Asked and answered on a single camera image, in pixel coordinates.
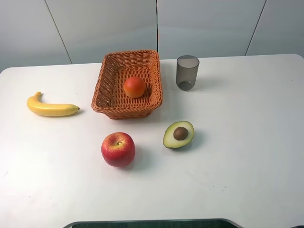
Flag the red apple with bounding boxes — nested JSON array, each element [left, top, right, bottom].
[[101, 132, 135, 168]]

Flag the grey translucent plastic cup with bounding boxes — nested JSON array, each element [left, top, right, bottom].
[[176, 55, 200, 91]]

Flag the yellow banana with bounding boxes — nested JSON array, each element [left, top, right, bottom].
[[27, 92, 80, 117]]

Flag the halved avocado with pit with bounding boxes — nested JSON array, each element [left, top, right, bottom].
[[163, 121, 194, 149]]

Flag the orange wicker basket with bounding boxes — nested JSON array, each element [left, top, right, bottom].
[[91, 50, 163, 120]]

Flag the orange round fruit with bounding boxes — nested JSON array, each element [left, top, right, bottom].
[[123, 76, 146, 98]]

